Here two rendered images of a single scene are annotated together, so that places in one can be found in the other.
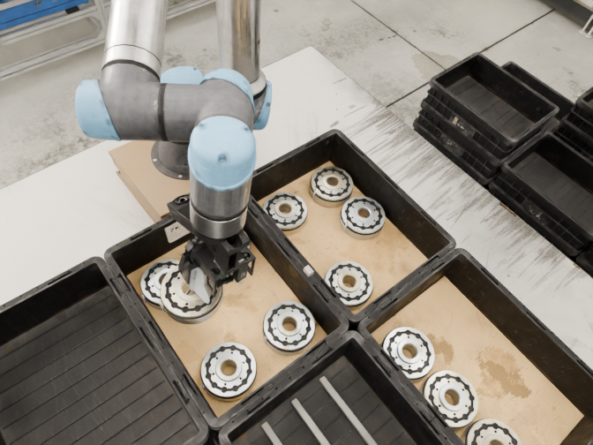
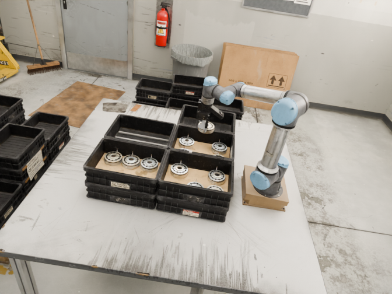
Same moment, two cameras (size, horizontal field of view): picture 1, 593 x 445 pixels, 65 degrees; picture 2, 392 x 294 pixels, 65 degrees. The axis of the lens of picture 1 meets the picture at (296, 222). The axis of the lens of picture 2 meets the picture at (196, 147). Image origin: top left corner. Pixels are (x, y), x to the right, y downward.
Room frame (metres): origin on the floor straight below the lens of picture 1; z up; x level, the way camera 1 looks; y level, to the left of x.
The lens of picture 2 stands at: (1.52, -1.04, 2.01)
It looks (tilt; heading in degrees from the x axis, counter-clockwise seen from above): 35 degrees down; 137
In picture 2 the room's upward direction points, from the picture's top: 9 degrees clockwise
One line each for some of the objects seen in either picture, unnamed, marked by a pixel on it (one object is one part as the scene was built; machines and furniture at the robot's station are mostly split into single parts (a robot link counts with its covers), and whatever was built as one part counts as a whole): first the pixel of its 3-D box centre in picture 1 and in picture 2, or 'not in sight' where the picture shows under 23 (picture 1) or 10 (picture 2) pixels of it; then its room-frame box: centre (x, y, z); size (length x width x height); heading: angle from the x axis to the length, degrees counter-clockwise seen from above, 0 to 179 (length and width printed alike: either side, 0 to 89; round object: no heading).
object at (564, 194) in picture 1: (545, 207); not in sight; (1.18, -0.96, 0.31); 0.40 x 0.30 x 0.34; 47
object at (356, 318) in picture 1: (342, 215); (198, 171); (0.57, -0.10, 0.92); 0.40 x 0.30 x 0.02; 45
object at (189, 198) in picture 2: (339, 228); (196, 178); (0.57, -0.10, 0.87); 0.40 x 0.30 x 0.11; 45
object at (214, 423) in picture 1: (224, 290); (203, 142); (0.36, 0.12, 0.92); 0.40 x 0.30 x 0.02; 45
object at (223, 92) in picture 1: (212, 113); (225, 94); (0.44, 0.13, 1.29); 0.11 x 0.11 x 0.08; 9
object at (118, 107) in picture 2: not in sight; (114, 107); (-0.63, -0.01, 0.71); 0.22 x 0.19 x 0.01; 47
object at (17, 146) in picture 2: not in sight; (17, 163); (-0.67, -0.80, 0.37); 0.40 x 0.30 x 0.45; 137
